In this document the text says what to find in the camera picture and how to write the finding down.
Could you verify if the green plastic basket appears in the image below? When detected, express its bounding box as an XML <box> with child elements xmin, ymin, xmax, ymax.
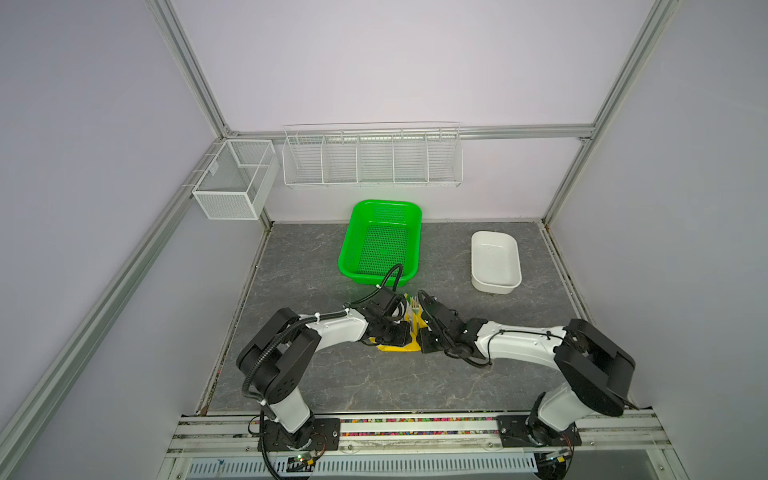
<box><xmin>338</xmin><ymin>200</ymin><xmax>422</xmax><ymax>287</ymax></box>

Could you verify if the silver fork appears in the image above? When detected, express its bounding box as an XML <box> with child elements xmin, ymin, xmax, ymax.
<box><xmin>409</xmin><ymin>297</ymin><xmax>421</xmax><ymax>318</ymax></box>

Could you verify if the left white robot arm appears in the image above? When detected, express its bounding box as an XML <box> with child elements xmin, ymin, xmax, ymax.
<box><xmin>236</xmin><ymin>286</ymin><xmax>411</xmax><ymax>437</ymax></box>

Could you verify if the white wire wall rack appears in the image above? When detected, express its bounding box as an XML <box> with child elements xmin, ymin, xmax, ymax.
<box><xmin>282</xmin><ymin>122</ymin><xmax>464</xmax><ymax>188</ymax></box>

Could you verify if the white plastic tray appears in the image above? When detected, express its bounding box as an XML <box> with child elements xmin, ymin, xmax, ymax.
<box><xmin>471</xmin><ymin>231</ymin><xmax>522</xmax><ymax>295</ymax></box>

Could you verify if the yellow paper napkin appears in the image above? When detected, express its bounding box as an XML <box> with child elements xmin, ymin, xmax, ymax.
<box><xmin>368</xmin><ymin>310</ymin><xmax>427</xmax><ymax>353</ymax></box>

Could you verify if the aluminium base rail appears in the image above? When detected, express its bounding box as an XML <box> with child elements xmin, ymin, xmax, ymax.
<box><xmin>157</xmin><ymin>410</ymin><xmax>688</xmax><ymax>479</ymax></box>

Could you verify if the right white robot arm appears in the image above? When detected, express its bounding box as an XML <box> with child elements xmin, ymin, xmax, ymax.
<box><xmin>418</xmin><ymin>290</ymin><xmax>636</xmax><ymax>447</ymax></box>

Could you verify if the white mesh wall box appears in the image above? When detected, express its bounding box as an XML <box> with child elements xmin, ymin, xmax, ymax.
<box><xmin>193</xmin><ymin>139</ymin><xmax>279</xmax><ymax>221</ymax></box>

